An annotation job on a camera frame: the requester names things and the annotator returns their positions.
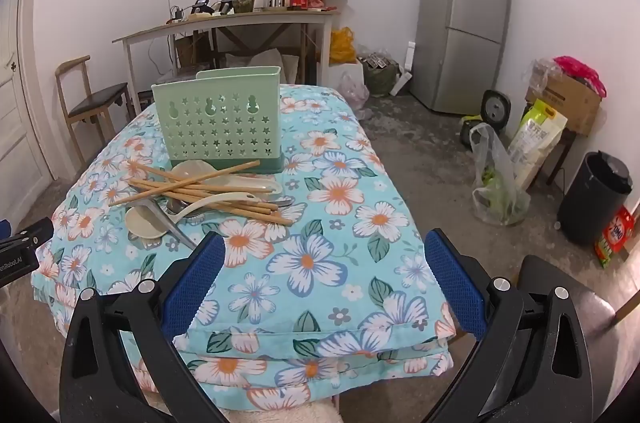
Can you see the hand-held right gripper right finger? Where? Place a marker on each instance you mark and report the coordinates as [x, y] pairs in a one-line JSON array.
[[455, 283]]

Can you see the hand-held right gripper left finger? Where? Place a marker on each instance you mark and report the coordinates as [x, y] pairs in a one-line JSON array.
[[200, 283]]

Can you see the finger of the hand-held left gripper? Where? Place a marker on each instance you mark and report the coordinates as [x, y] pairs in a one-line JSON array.
[[27, 235]]

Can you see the metal spoon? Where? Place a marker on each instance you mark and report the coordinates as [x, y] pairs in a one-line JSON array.
[[175, 230], [282, 202]]

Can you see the beige soup spoon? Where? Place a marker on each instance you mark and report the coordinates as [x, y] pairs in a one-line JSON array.
[[145, 223], [192, 170]]

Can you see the bundle of wooden chopsticks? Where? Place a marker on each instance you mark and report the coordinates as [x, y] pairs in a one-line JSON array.
[[200, 193]]

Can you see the green perforated utensil holder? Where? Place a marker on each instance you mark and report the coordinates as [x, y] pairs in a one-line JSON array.
[[215, 123]]

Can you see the plastic bag of greens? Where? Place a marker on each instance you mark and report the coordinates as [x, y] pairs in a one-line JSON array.
[[500, 198]]

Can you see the white panel door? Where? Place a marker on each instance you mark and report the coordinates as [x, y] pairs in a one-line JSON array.
[[20, 128]]

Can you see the floral blue blanket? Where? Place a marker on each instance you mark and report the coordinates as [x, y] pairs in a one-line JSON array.
[[310, 223]]

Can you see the wooden chair with dark seat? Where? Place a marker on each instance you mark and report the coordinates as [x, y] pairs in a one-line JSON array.
[[97, 98]]

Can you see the black trash bin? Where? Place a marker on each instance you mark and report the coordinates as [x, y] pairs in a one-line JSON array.
[[590, 203]]

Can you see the red detergent packet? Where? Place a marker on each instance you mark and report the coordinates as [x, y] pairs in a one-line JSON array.
[[615, 238]]

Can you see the yellow-green rice bag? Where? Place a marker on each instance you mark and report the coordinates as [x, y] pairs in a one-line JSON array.
[[537, 138]]

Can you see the white leaning board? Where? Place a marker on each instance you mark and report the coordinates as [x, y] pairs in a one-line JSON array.
[[402, 78]]

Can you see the brown cardboard box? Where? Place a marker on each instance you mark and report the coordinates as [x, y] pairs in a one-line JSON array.
[[570, 103]]

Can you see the pale pink plastic bag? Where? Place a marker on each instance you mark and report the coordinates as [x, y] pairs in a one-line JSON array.
[[355, 90]]

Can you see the green sack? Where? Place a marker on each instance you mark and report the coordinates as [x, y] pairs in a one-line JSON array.
[[380, 75]]

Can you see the grey sack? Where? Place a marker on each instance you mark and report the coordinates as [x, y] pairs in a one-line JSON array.
[[260, 60]]

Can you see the cardboard box with label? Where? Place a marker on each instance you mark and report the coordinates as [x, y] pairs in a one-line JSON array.
[[192, 50]]

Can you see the silver refrigerator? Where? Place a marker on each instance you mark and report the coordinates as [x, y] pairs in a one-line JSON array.
[[460, 28]]

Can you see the yellow plastic bag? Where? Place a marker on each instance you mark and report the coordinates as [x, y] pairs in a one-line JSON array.
[[342, 45]]

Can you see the white wooden table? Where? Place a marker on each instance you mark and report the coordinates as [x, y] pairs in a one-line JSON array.
[[240, 20]]

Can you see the power strip with charger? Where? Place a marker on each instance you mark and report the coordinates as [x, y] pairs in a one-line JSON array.
[[177, 14]]

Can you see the black handheld device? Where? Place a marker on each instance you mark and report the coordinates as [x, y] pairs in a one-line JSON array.
[[202, 7], [227, 4]]

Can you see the glass jar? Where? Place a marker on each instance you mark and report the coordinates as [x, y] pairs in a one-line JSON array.
[[244, 3]]

